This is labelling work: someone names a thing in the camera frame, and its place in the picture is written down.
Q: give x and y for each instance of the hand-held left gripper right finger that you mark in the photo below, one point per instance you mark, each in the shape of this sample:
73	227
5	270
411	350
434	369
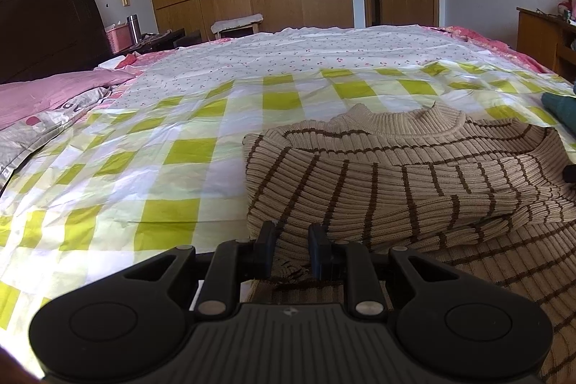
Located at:
315	251

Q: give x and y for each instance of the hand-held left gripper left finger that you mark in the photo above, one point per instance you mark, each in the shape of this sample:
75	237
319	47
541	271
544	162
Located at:
270	251

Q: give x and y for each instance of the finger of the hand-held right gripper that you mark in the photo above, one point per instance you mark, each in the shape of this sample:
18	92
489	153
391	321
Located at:
570	178

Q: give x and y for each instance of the beige brown-striped ribbed sweater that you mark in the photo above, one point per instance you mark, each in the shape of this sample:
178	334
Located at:
405	172

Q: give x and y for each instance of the folded teal garment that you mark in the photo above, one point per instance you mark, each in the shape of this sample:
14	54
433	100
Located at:
562	112

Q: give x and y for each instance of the wooden desk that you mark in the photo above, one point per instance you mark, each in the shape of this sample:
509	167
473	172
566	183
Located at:
540	35

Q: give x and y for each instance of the pink floral bed cover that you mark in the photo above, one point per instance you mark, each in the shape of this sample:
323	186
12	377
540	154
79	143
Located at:
490	44

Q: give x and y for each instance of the green checked bedsheet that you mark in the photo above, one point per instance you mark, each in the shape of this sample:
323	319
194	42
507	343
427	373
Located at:
157	132

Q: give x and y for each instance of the pink garment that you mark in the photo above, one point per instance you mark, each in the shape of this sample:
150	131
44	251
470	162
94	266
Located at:
568	8

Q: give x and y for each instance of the small stool with white cushion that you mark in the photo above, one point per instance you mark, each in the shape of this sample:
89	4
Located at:
236	23

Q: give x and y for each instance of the dark nightstand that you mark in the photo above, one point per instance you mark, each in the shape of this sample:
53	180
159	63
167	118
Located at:
157	41

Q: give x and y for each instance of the grey pillow with pink print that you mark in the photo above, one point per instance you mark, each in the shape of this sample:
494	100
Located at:
40	127

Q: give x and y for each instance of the steel thermos bottle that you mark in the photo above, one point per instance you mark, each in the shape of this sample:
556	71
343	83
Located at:
132	29

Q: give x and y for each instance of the pink plastic basket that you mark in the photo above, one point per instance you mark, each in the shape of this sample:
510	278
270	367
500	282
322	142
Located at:
118	38

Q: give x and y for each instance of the dark wooden headboard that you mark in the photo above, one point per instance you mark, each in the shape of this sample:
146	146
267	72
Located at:
49	28

